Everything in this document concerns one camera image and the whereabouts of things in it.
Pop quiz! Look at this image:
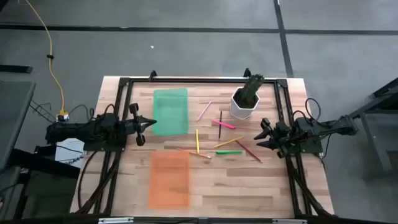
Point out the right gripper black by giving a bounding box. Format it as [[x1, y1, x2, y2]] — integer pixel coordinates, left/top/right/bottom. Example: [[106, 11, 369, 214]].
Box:
[[253, 117, 294, 159]]

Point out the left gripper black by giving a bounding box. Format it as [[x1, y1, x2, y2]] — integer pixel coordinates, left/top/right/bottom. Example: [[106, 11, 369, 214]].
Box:
[[119, 103, 157, 147]]

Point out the red pencil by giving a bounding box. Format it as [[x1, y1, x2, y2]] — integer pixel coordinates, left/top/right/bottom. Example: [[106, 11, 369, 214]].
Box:
[[235, 139, 262, 164]]

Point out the yellow pencil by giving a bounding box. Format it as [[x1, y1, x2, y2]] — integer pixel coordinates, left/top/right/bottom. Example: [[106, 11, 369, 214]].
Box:
[[213, 136, 245, 149]]

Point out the hot pink pen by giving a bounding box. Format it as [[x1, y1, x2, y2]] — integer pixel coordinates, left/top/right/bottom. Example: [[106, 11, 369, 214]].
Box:
[[211, 119, 236, 130]]

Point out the white marker with yellow cap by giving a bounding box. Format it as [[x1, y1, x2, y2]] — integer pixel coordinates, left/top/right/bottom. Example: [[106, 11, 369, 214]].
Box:
[[196, 100, 213, 123]]

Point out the orange pencil with eraser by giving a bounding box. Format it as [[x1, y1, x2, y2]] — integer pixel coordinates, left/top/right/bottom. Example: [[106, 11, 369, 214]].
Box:
[[177, 147, 212, 159]]

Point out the green translucent plastic tray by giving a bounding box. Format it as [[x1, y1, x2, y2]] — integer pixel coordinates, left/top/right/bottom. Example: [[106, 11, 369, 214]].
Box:
[[152, 88, 190, 136]]

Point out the white plant pot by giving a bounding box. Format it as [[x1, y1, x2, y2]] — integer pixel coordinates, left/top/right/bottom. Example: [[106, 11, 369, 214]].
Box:
[[229, 86, 261, 121]]

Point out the dark green cactus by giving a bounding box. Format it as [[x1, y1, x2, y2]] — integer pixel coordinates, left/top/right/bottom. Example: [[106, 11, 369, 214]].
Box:
[[238, 73, 266, 109]]

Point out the orange translucent plastic tray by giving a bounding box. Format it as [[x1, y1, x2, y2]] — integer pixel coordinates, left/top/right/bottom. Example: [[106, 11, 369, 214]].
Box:
[[147, 151, 191, 210]]

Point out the white cardboard box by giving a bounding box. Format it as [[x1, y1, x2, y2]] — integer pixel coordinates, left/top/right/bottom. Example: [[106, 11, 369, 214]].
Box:
[[55, 138, 86, 169]]

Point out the white power strip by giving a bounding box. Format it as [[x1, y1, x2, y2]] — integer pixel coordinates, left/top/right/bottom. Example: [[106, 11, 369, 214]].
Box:
[[55, 111, 70, 123]]

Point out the black side stand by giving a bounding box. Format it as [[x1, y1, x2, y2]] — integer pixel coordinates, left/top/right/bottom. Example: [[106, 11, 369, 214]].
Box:
[[0, 147, 81, 220]]

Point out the black metal stand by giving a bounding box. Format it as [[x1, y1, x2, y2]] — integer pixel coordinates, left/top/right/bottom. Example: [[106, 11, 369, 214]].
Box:
[[343, 77, 398, 181]]

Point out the grey desk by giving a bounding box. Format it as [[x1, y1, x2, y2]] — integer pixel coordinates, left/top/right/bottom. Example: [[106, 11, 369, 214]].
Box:
[[0, 80, 37, 170]]

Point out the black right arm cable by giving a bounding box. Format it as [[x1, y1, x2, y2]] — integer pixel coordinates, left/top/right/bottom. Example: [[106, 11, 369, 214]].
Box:
[[292, 98, 323, 128]]

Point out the black aluminium table frame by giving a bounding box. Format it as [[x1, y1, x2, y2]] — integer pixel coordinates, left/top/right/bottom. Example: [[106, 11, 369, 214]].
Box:
[[70, 68, 335, 218]]

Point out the silver metal bracket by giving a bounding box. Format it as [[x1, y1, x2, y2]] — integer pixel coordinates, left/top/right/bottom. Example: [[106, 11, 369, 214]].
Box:
[[272, 218, 308, 224], [98, 217, 134, 224]]

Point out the black floor cable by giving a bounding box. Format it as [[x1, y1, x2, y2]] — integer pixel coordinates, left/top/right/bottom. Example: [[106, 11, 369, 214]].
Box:
[[76, 151, 96, 210]]

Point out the yellow extension cable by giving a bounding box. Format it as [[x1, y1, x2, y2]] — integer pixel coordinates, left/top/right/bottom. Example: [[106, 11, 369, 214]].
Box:
[[24, 0, 68, 116]]

